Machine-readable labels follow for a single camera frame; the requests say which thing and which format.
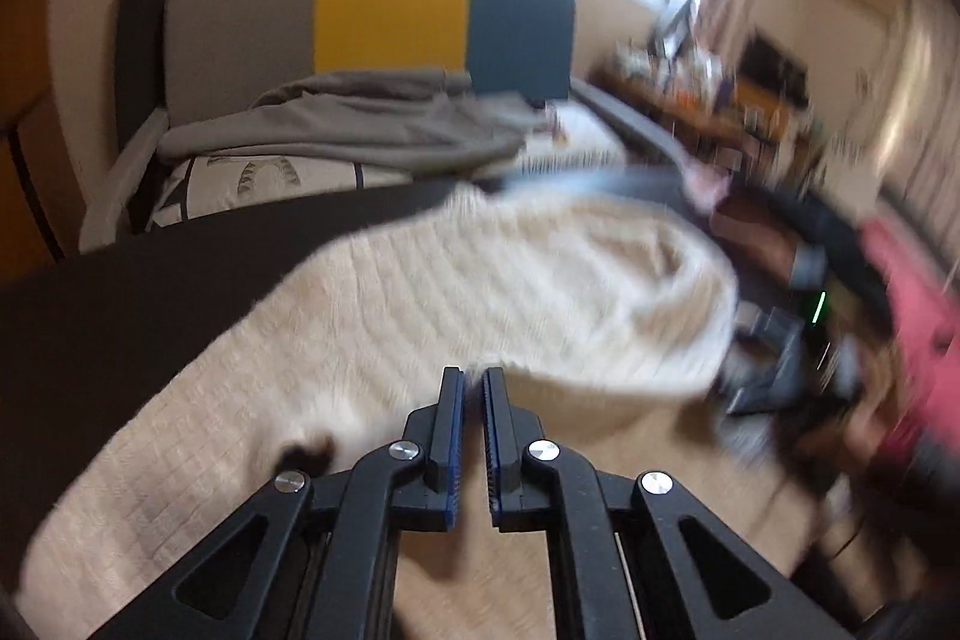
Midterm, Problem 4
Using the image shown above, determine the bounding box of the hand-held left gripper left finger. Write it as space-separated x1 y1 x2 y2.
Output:
97 368 466 640

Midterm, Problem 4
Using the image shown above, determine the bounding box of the pink ruffled bedspread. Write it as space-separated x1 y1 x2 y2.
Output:
861 218 960 485

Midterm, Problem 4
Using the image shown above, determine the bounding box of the cream knit sweater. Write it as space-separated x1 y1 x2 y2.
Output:
15 182 826 640

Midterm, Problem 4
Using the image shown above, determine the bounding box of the grey yellow blue chair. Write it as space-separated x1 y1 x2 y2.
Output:
79 0 676 253

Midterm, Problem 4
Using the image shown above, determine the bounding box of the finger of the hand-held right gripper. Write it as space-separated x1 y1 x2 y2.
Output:
721 306 800 420

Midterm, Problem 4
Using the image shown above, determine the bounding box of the wooden wardrobe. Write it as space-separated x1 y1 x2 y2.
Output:
0 0 70 283

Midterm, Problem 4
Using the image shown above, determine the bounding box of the black monitor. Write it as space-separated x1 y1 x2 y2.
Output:
739 32 812 103

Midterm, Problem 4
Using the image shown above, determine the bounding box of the wooden desk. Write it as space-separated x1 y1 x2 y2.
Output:
591 56 752 155

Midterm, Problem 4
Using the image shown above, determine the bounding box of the pink garment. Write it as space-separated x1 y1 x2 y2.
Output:
679 158 797 283

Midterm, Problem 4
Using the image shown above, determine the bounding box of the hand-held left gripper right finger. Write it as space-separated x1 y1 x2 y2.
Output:
480 368 856 640

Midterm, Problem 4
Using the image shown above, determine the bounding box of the grey cloth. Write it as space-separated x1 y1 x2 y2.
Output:
156 68 557 178

